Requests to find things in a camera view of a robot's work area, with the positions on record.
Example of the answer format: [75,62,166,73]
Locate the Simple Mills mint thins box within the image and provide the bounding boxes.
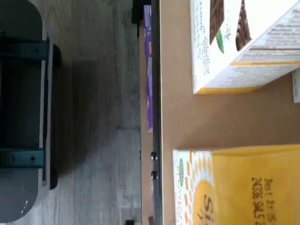
[189,0,300,95]

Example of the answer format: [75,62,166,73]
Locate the yellow orange snack box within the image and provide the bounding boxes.
[172,144,300,225]

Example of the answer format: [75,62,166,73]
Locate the black metal rack, snack boxes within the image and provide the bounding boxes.
[125,0,300,225]

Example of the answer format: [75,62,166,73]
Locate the purple Annie's snack box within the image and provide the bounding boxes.
[146,57,154,134]
[142,4,153,59]

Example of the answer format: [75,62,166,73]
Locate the black metal bin frame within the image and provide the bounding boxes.
[0,30,62,191]

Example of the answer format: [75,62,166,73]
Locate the rounded plastic bin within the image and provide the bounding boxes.
[0,0,51,223]

